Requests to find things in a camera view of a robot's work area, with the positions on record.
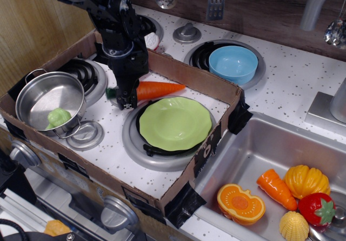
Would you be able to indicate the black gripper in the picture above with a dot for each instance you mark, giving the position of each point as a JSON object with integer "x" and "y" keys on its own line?
{"x": 128, "y": 66}

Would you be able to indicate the black burner back left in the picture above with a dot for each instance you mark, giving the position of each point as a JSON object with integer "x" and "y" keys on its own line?
{"x": 147, "y": 26}

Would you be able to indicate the black device bottom left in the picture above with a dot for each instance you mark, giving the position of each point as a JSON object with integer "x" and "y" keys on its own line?
{"x": 14, "y": 179}

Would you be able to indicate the orange toy carrot piece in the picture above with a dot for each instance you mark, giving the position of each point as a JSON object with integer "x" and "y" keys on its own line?
{"x": 271, "y": 183}

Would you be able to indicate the black burner back right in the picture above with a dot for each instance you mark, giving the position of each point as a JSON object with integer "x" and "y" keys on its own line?
{"x": 199, "y": 55}

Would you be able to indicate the grey stove knob front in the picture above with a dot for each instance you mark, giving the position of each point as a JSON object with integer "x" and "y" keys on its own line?
{"x": 85, "y": 137}

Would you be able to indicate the yellow toy corn piece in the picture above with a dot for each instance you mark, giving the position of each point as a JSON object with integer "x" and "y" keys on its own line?
{"x": 293, "y": 227}

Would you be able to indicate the grey oven dial left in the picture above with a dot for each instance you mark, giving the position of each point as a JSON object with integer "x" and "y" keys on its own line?
{"x": 22, "y": 154}

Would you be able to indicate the black burner front left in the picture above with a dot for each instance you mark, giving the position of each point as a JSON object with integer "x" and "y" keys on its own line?
{"x": 83, "y": 71}

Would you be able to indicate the white toy garlic piece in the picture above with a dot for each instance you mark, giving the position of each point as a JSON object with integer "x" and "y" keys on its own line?
{"x": 151, "y": 41}

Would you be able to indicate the grey stove knob back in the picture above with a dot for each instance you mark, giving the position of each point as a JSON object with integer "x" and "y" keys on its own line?
{"x": 187, "y": 34}

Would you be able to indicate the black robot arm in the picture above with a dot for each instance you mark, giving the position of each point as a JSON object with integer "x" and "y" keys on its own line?
{"x": 122, "y": 44}

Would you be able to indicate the grey oven dial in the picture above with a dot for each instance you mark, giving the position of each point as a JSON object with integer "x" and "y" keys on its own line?
{"x": 22, "y": 154}
{"x": 116, "y": 215}

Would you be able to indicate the light green plastic plate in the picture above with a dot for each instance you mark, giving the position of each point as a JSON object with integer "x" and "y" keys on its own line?
{"x": 175, "y": 123}

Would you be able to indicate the grey oven dial right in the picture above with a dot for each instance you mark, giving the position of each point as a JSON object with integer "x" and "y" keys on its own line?
{"x": 116, "y": 215}

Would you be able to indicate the grey stove knob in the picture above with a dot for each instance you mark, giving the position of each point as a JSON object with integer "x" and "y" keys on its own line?
{"x": 187, "y": 34}
{"x": 85, "y": 137}

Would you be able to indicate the yellow toy pumpkin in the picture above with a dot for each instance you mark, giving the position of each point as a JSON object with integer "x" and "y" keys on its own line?
{"x": 303, "y": 181}

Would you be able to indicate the orange toy pumpkin half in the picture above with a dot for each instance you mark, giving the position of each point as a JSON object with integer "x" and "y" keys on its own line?
{"x": 240, "y": 205}

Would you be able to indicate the green toy vegetable in pot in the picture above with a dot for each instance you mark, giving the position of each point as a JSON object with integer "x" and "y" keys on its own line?
{"x": 57, "y": 117}

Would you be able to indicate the hanging slotted spatula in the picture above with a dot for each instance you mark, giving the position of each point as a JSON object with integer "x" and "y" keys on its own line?
{"x": 215, "y": 10}

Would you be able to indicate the hanging silver ladle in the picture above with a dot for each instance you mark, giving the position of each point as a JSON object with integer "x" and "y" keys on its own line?
{"x": 335, "y": 32}

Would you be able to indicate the red toy strawberry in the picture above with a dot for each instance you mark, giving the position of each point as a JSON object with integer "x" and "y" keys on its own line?
{"x": 318, "y": 209}

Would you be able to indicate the orange toy carrot green stem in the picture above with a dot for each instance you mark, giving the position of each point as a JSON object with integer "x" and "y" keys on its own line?
{"x": 151, "y": 89}

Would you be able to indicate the blue plastic bowl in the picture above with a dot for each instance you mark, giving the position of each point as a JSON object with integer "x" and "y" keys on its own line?
{"x": 236, "y": 64}

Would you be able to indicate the small steel pot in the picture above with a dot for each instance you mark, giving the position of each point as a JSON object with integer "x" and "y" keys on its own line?
{"x": 47, "y": 92}

